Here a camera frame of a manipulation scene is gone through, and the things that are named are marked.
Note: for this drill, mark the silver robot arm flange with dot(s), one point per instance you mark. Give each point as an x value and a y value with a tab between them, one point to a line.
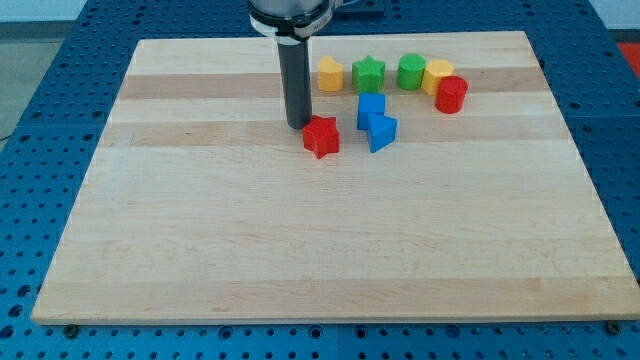
291	21

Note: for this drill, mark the red star block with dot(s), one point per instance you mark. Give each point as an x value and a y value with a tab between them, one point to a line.
321	136

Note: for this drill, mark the green star block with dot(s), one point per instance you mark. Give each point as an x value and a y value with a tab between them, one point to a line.
368	74

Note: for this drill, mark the blue triangle block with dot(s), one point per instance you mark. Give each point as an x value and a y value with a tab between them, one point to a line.
381	131

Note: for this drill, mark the blue cube block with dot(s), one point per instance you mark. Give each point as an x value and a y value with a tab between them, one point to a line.
369	103

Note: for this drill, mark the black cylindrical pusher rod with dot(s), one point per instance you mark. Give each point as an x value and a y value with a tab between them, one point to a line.
295	76

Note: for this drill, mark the light wooden board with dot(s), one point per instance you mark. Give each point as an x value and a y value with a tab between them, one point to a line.
201	205

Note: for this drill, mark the green cylinder block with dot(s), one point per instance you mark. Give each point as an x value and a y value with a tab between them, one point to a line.
410	71

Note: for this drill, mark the red cylinder block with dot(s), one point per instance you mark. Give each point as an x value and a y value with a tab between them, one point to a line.
451	94

